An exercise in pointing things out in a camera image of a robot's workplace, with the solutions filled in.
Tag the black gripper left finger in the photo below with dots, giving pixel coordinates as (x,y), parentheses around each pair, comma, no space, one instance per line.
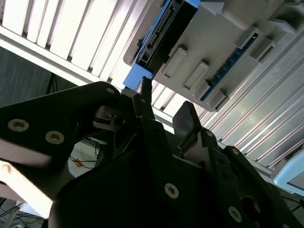
(47,111)

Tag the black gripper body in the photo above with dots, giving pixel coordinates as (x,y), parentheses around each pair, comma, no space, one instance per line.
(107,206)

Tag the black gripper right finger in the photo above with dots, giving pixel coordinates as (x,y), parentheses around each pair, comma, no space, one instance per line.
(228,180)

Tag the hard disk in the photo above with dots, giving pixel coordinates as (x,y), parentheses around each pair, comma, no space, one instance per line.
(175,35)

